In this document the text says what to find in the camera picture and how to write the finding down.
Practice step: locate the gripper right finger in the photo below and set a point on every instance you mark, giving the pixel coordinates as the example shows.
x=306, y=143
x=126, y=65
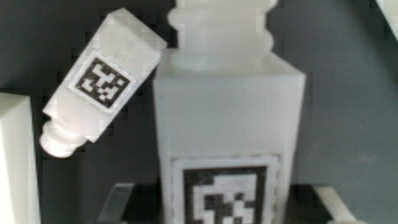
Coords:
x=341, y=216

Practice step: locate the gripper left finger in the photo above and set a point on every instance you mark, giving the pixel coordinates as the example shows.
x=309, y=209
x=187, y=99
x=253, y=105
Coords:
x=116, y=203

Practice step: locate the white U-shaped fence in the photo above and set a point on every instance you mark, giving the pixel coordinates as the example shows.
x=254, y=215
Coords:
x=18, y=172

